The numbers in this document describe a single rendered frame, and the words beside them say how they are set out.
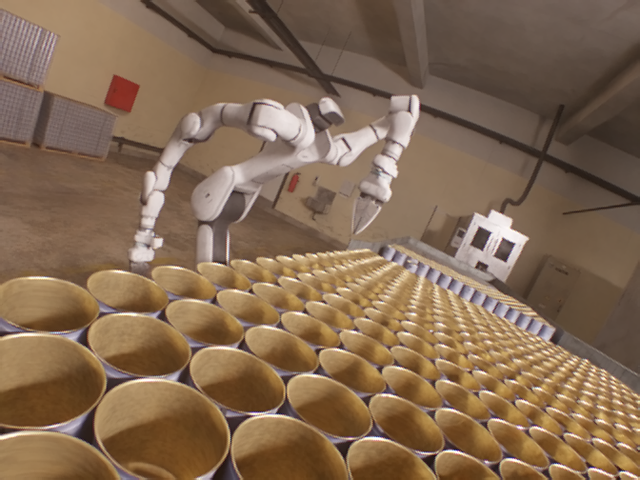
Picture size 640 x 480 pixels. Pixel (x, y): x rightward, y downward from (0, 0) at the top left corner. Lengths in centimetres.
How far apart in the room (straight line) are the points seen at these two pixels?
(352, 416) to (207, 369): 12
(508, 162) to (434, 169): 168
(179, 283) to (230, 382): 14
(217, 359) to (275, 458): 8
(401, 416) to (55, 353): 27
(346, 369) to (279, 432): 14
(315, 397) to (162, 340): 13
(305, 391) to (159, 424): 12
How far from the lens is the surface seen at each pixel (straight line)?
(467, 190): 790
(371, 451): 25
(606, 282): 881
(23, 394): 25
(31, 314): 30
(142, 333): 27
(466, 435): 37
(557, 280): 796
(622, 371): 202
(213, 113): 110
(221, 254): 136
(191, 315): 31
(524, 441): 41
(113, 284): 32
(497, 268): 650
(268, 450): 24
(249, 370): 27
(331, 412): 29
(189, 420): 22
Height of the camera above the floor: 134
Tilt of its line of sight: 11 degrees down
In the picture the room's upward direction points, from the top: 24 degrees clockwise
